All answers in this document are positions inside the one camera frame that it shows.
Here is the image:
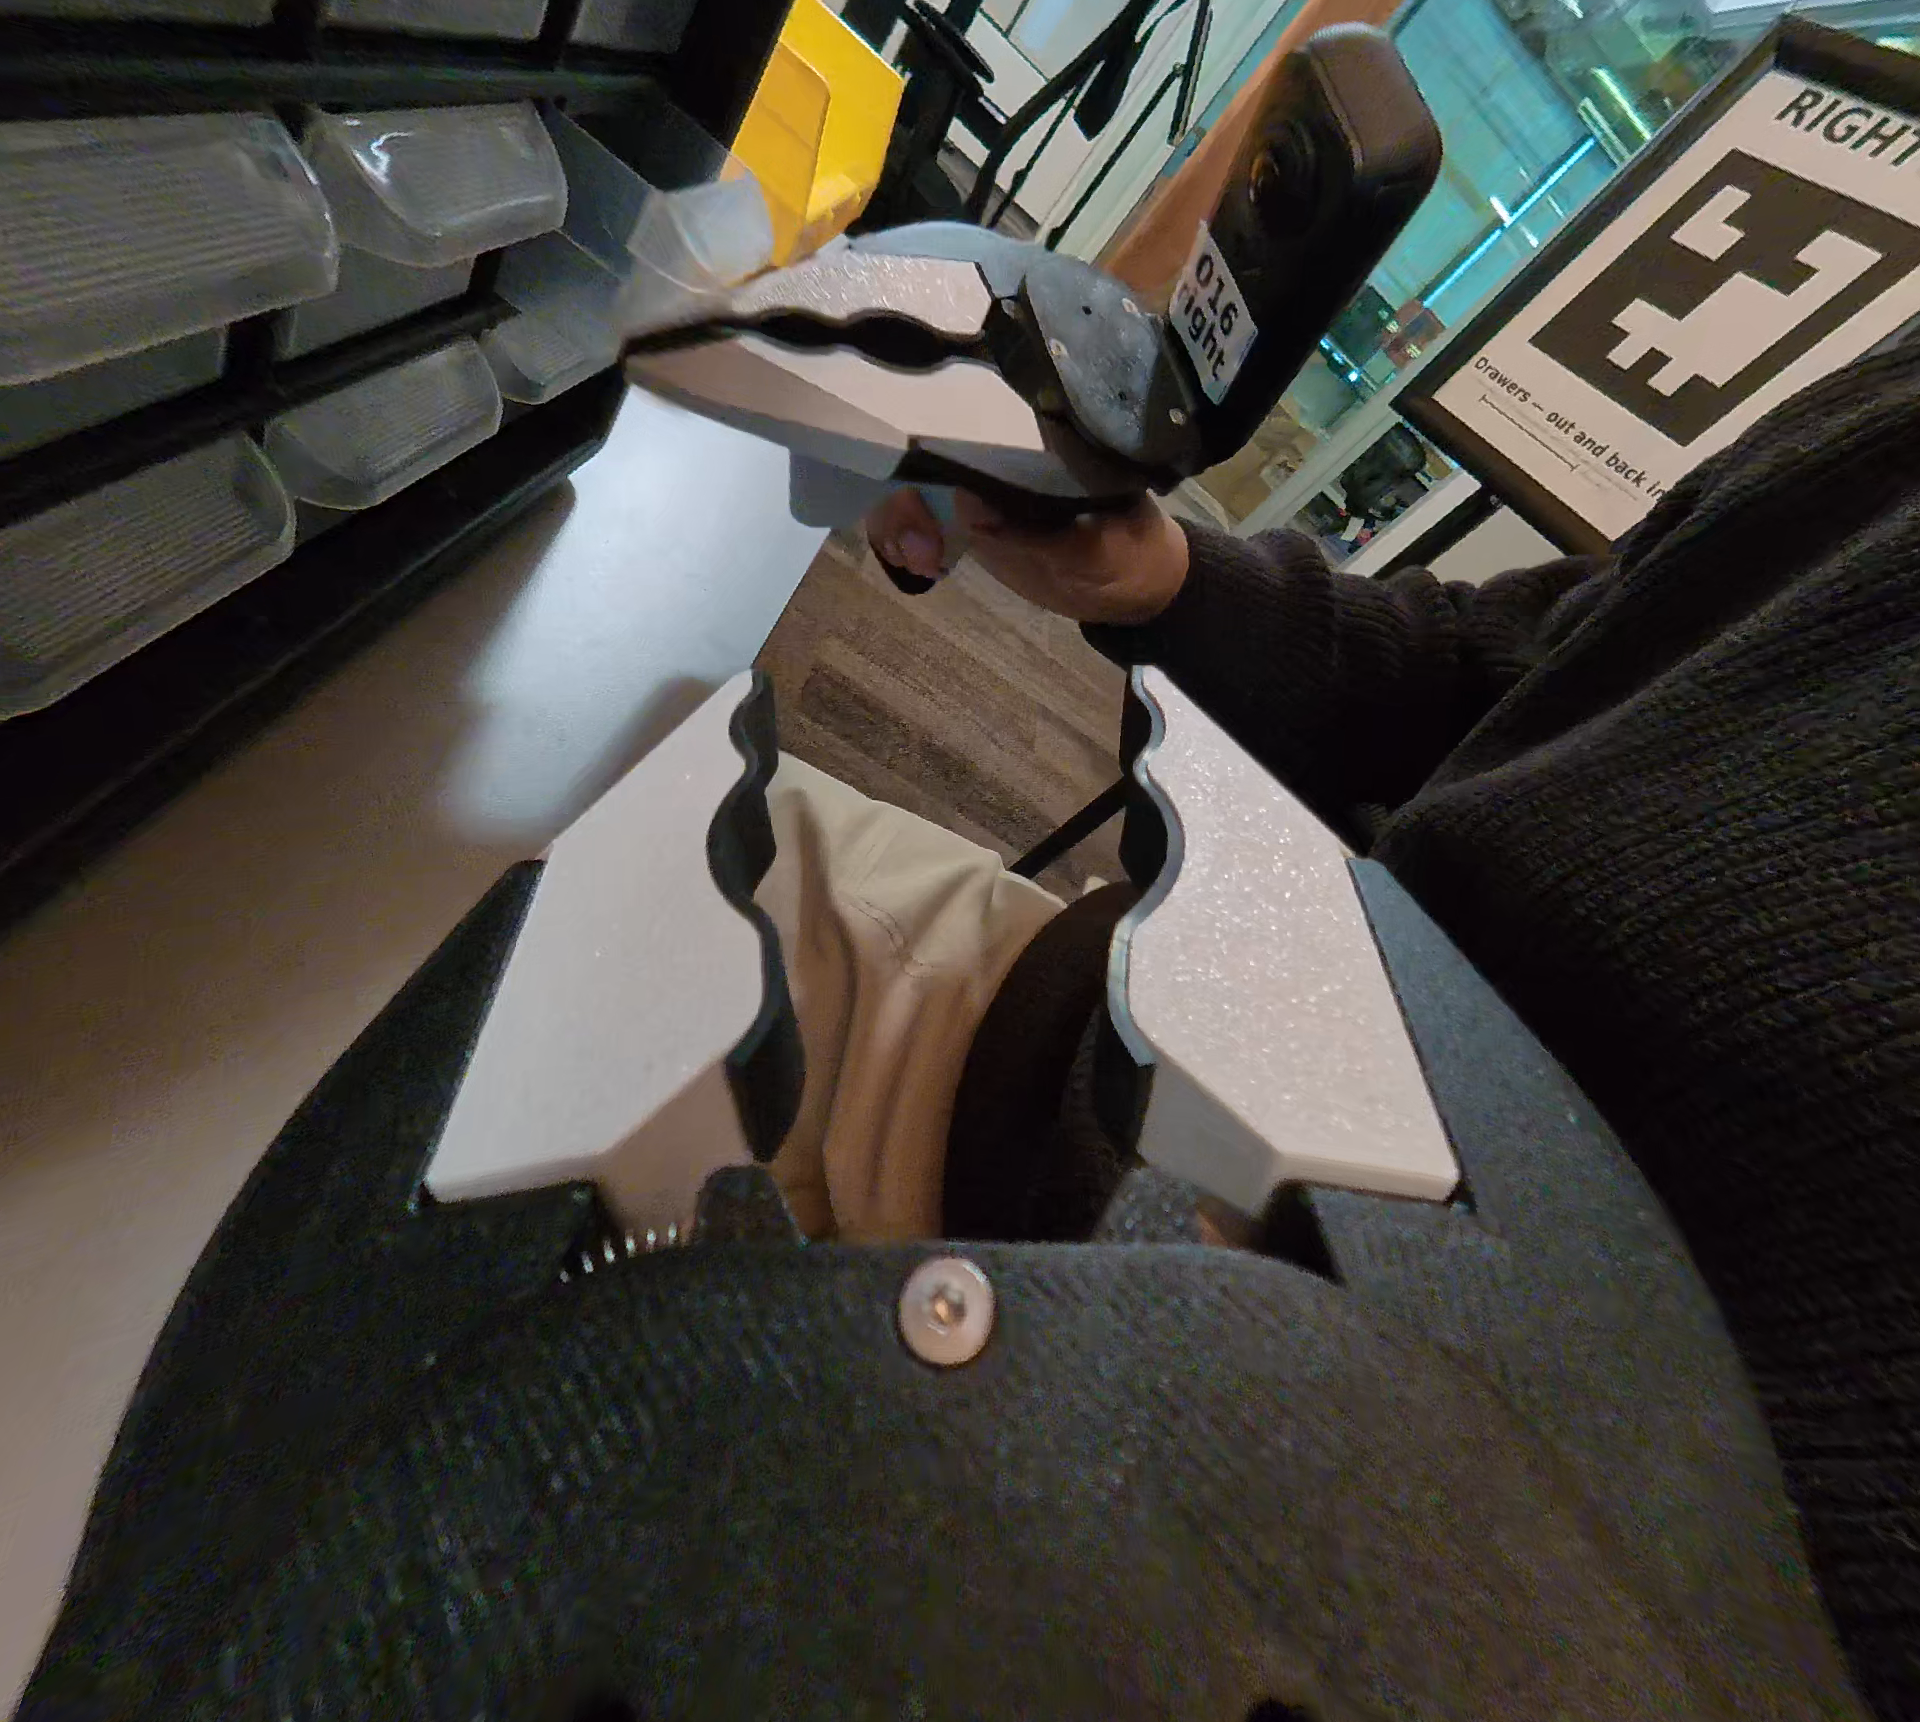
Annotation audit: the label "person's right forearm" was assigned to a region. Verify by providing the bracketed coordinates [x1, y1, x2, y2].
[1083, 523, 1653, 838]

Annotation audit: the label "rows of clear cabinet drawers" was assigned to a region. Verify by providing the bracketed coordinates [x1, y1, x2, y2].
[0, 0, 787, 717]

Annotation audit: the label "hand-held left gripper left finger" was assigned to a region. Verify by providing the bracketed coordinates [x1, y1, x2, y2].
[427, 665, 801, 1244]

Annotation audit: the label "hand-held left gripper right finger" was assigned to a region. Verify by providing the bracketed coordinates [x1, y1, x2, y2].
[1110, 662, 1465, 1233]

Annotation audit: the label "person's right hand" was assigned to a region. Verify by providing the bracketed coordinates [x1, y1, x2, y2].
[871, 490, 1191, 629]

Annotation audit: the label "black framed marker sign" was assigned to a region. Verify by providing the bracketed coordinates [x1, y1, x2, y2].
[1400, 9, 1920, 551]

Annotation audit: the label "person's beige pants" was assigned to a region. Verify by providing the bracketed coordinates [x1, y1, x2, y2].
[757, 761, 1070, 1244]

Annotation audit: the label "clear plastic drawer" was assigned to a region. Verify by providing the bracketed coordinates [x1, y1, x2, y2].
[535, 109, 783, 323]

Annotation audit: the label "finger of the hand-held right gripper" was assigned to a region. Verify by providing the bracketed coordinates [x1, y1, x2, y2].
[619, 338, 1070, 483]
[619, 221, 1039, 382]

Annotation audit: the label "yellow plastic bin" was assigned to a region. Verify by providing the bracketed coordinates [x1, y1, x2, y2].
[720, 0, 910, 268]

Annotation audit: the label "wooden beam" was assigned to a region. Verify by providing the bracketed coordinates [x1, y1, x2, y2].
[1105, 0, 1561, 284]

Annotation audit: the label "black tripod stand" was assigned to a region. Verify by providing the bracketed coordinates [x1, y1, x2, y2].
[985, 0, 1219, 254]

